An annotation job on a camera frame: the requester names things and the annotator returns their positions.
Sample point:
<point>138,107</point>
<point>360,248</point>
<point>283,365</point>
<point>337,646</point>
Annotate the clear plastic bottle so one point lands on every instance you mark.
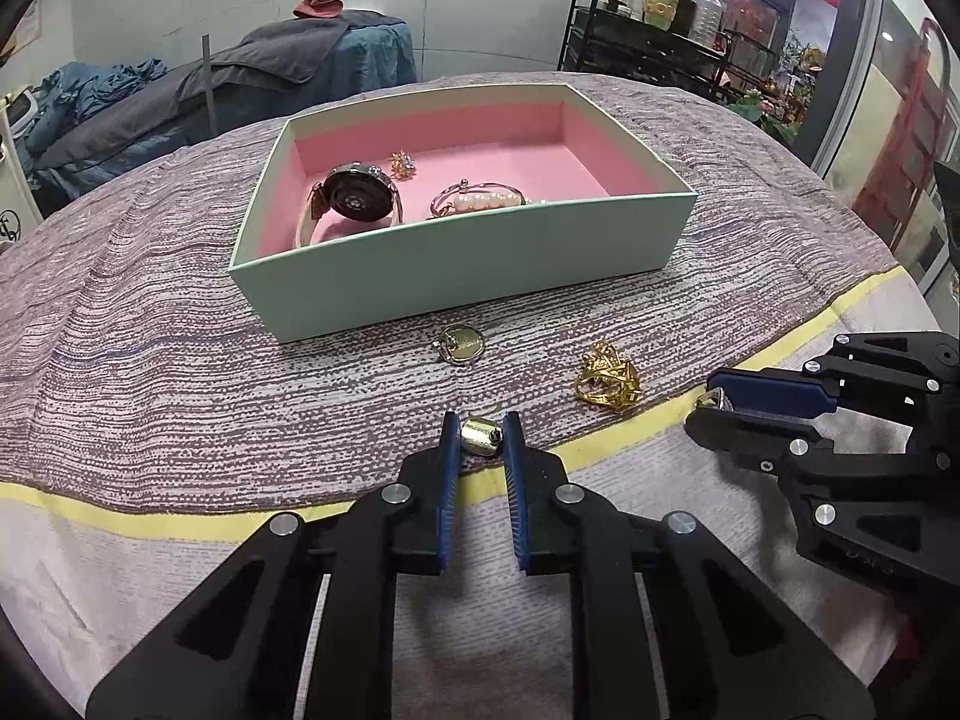
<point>707,15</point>

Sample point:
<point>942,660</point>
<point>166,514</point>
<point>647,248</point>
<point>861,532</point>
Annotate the striped purple tablecloth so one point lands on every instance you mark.
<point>187,352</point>

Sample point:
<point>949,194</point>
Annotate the red cloth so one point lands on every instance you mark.
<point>318,6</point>

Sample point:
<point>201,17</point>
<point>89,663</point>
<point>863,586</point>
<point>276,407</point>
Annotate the blue massage bed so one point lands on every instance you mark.
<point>375,52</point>

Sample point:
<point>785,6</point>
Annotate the black metal rack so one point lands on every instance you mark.
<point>637,52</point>

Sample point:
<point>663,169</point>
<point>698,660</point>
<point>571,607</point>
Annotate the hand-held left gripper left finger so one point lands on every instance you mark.
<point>452,465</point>

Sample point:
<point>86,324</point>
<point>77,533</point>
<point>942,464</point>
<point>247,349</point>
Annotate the grey metal pole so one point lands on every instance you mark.
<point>209,82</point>

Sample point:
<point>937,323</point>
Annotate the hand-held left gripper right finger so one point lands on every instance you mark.
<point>511,465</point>

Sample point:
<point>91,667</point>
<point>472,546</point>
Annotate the crumpled blue cloth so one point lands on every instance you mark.
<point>90,90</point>

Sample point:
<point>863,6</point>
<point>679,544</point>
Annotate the grey blanket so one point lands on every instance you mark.
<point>262,60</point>

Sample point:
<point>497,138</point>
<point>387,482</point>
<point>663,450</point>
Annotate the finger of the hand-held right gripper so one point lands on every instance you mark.
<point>750,439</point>
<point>772,392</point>

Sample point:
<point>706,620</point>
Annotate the dark bottle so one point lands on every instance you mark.
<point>684,15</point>

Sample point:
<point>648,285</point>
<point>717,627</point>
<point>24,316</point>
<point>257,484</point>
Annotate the potted flowers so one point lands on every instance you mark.
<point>780,90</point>

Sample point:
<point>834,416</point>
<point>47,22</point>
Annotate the mint green box pink lining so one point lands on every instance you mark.
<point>465,262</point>

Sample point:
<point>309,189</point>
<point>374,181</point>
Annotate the round silver pendant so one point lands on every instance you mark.
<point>461,345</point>

